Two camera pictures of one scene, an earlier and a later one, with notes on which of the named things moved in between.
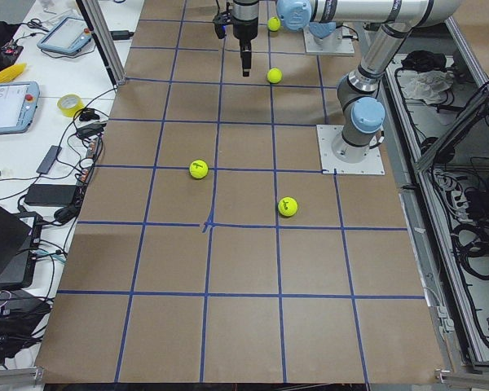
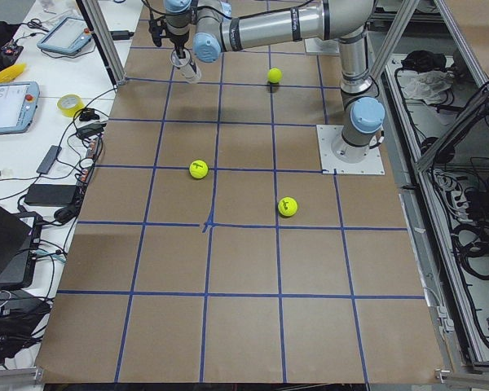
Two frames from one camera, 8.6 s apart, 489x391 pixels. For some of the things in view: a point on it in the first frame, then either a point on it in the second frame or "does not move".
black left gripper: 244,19 -> 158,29
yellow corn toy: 8,73 does not move
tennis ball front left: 287,206 does not move
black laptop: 11,243 does not move
